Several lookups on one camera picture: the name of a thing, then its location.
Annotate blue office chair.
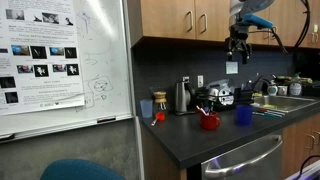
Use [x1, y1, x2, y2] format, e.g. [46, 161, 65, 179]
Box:
[39, 158, 127, 180]

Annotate silver dishwasher handle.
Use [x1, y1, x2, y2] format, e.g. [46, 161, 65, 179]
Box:
[203, 134, 284, 180]

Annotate black floor cable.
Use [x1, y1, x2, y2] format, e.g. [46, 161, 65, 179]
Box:
[297, 154, 320, 180]

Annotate white paper note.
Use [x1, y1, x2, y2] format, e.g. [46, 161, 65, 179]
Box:
[225, 60, 240, 76]

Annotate whiteboard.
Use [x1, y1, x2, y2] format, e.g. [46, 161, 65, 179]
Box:
[0, 0, 137, 144]

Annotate silver cabinet handle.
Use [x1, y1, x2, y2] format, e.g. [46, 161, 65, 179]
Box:
[198, 12, 209, 35]
[185, 10, 195, 34]

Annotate stainless steel dishwasher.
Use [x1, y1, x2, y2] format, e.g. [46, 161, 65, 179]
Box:
[200, 129, 285, 180]

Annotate red marker white barrel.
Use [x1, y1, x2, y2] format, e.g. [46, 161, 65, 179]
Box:
[257, 107, 287, 115]

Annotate blue plastic cup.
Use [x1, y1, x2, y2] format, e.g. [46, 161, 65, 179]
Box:
[235, 104, 254, 127]

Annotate small white cup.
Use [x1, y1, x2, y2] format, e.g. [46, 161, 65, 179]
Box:
[277, 85, 289, 97]

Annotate clear plastic container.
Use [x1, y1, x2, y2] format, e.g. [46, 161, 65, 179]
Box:
[204, 78, 232, 92]

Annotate research poster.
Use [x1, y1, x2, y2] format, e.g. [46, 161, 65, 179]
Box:
[0, 0, 86, 117]

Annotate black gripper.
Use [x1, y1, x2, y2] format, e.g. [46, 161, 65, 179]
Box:
[226, 23, 253, 65]

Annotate stainless steel sink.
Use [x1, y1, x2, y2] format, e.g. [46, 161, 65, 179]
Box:
[252, 94, 320, 113]

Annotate wooden lower cabinet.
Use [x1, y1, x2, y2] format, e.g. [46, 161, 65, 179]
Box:
[281, 113, 320, 180]

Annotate glass pour-over coffee maker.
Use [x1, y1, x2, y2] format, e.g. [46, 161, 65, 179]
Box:
[152, 90, 169, 112]

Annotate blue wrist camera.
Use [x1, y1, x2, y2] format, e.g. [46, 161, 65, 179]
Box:
[239, 13, 275, 30]

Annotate green marker white barrel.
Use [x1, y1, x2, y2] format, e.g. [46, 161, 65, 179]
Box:
[254, 109, 285, 117]
[252, 111, 283, 119]

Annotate white soap bottle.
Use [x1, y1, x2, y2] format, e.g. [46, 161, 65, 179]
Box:
[266, 79, 279, 97]

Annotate black whiteboard marker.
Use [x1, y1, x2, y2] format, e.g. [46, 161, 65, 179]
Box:
[0, 132, 16, 142]

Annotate red measuring scoop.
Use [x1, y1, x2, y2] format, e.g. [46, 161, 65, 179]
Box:
[150, 111, 166, 127]

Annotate wooden upper cabinets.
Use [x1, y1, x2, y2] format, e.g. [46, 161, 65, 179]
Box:
[127, 0, 320, 50]

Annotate stainless steel kettle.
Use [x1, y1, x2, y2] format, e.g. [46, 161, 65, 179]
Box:
[173, 78, 198, 117]

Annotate light blue translucent cup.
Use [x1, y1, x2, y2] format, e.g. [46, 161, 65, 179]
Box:
[139, 98, 154, 119]

